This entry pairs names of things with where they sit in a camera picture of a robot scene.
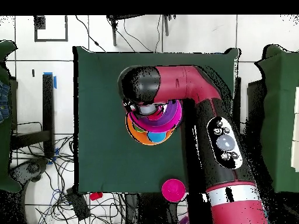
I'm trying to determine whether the purple bowl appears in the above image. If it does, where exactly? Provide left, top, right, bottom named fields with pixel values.
left=140, top=100, right=179, bottom=126

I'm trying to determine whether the green cloth covered table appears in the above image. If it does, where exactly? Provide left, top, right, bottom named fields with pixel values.
left=0, top=40, right=23, bottom=194
left=253, top=43, right=299, bottom=194

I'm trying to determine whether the black table frame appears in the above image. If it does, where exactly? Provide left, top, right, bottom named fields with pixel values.
left=10, top=73, right=55, bottom=160
left=232, top=76, right=265, bottom=131

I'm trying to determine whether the pink bowl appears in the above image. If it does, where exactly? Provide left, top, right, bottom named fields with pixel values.
left=127, top=100, right=183, bottom=133

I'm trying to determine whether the blue cup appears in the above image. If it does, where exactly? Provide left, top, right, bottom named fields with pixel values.
left=147, top=131, right=167, bottom=144

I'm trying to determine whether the person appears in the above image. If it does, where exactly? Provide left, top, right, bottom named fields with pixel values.
left=0, top=80, right=12, bottom=124

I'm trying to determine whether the small red object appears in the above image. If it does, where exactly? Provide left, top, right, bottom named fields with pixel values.
left=89, top=191, right=104, bottom=201

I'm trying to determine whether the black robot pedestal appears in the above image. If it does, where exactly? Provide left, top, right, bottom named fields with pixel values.
left=123, top=192, right=180, bottom=224

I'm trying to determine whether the red bowl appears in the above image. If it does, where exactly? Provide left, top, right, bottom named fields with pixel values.
left=161, top=178, right=187, bottom=203

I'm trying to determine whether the black power strip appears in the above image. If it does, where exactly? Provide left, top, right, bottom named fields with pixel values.
left=65, top=188, right=91, bottom=222

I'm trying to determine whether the black chair base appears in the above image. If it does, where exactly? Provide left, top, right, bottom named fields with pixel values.
left=10, top=158, right=50, bottom=183

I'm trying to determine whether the orange bowl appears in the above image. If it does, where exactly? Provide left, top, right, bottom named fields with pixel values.
left=125, top=115, right=175, bottom=146

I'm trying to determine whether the black floor cable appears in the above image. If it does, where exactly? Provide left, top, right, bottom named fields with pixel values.
left=75, top=15, right=107, bottom=53

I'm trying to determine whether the floor cable bundle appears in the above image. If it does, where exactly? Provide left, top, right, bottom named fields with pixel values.
left=11, top=135, right=127, bottom=224

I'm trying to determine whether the black square frame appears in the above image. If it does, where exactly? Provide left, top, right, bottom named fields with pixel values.
left=34, top=15, right=69, bottom=43

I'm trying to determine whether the dark green tablecloth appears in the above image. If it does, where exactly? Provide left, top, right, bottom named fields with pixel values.
left=72, top=45, right=241, bottom=195

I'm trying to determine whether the blue tape strip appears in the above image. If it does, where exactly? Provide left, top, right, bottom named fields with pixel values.
left=43, top=71, right=57, bottom=90

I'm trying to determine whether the red cup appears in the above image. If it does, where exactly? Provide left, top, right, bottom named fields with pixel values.
left=147, top=109, right=166, bottom=121

